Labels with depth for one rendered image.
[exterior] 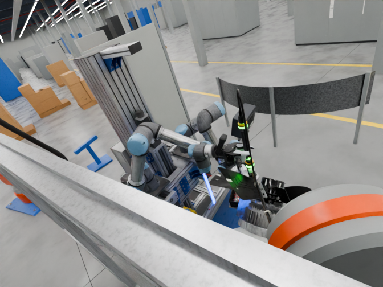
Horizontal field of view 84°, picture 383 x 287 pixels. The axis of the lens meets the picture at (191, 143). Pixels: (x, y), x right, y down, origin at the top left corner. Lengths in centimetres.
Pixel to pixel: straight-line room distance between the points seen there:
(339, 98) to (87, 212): 297
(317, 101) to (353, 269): 277
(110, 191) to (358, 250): 21
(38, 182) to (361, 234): 31
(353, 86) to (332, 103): 26
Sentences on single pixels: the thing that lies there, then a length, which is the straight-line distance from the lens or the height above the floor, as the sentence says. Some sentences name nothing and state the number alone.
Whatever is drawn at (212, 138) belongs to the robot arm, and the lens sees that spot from 149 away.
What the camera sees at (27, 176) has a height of 205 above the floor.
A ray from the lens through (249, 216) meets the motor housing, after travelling 122.
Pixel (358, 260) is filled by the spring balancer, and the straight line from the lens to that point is 26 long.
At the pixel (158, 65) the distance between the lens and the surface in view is 308.
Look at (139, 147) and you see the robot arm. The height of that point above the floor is 157.
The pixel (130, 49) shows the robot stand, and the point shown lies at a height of 201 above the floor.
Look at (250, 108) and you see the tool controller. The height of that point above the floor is 124.
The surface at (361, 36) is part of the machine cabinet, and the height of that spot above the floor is 15.
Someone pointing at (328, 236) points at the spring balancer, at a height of 195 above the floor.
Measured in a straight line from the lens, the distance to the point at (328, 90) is 295.
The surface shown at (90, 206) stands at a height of 205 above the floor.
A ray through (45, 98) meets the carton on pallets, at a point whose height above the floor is 55.
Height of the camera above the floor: 216
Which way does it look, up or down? 34 degrees down
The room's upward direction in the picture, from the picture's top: 20 degrees counter-clockwise
